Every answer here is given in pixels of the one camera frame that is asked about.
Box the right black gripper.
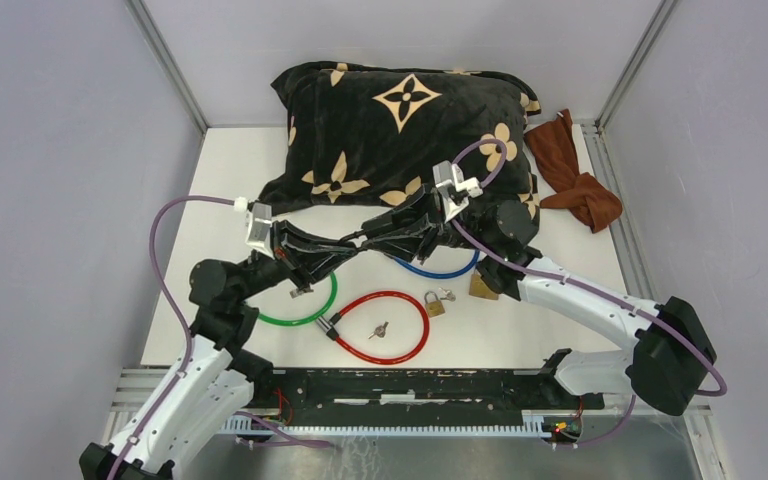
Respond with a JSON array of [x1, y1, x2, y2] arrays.
[[361, 184, 496, 264]]

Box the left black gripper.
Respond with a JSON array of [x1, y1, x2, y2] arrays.
[[233, 218, 358, 303]]

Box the small silver keys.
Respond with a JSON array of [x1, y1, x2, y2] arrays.
[[290, 286, 313, 298]]

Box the blue cable lock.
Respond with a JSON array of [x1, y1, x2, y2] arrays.
[[391, 250, 480, 280]]

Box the green cable lock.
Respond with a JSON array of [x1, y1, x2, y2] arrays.
[[255, 273, 339, 327]]

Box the red cable lock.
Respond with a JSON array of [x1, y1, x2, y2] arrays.
[[316, 290, 432, 366]]

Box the small brass padlock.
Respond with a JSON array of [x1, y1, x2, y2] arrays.
[[423, 290, 446, 317]]

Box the large brass padlock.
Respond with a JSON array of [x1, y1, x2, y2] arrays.
[[468, 272, 499, 301]]

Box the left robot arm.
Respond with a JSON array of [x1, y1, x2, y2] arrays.
[[79, 221, 359, 479]]

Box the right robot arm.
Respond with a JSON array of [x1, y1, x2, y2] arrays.
[[360, 186, 728, 416]]

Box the red lock keys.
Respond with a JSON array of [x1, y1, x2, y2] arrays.
[[368, 322, 389, 339]]

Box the small padlock keys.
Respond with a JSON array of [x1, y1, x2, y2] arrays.
[[438, 288, 457, 302]]

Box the black floral pillow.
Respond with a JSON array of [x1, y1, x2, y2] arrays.
[[259, 61, 541, 217]]

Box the brown cloth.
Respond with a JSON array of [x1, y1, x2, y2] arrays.
[[524, 109, 624, 233]]

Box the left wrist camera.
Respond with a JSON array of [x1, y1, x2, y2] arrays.
[[245, 202, 274, 258]]

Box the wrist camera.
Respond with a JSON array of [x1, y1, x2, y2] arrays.
[[245, 202, 274, 258], [432, 161, 483, 223]]

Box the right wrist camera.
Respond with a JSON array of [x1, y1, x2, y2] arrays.
[[432, 161, 483, 223]]

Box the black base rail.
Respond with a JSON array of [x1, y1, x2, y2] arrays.
[[248, 368, 605, 428]]

